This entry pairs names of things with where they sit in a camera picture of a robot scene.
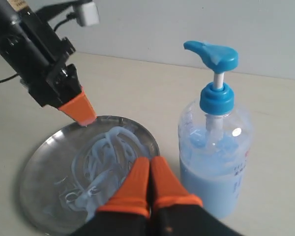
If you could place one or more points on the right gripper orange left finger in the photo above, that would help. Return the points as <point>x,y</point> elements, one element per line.
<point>127,212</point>

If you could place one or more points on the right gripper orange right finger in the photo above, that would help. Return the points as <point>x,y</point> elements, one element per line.
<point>176,212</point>

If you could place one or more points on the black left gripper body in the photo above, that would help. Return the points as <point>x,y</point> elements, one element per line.
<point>32,48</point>

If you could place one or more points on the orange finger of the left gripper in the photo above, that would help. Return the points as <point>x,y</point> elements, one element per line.
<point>75,103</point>

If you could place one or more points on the blue soap pump bottle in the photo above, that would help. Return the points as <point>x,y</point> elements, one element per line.
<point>214,135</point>

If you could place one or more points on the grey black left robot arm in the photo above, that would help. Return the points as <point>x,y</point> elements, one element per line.
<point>46,13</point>

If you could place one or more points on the light blue soap smear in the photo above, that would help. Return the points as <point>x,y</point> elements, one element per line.
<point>105,167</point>

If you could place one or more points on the round steel plate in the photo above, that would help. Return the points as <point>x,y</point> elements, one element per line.
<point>48,171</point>

